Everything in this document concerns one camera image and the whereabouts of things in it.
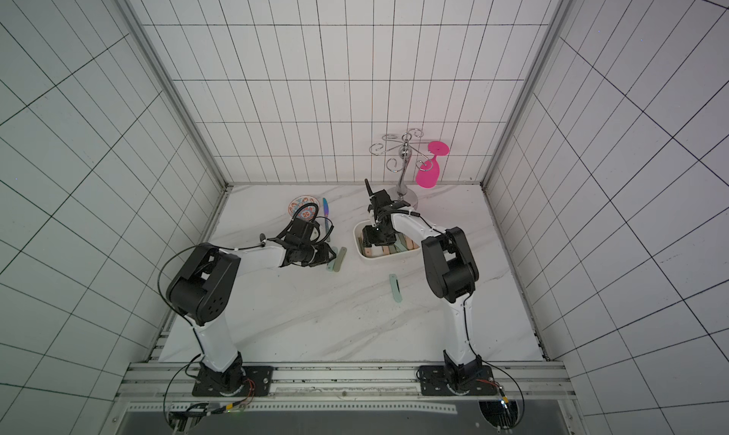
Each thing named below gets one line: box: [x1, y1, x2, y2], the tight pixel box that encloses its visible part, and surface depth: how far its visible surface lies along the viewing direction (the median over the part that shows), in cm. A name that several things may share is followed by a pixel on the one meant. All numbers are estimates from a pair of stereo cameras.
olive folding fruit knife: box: [334, 246, 348, 273], surface depth 100 cm
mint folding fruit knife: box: [389, 273, 403, 303], surface depth 92 cm
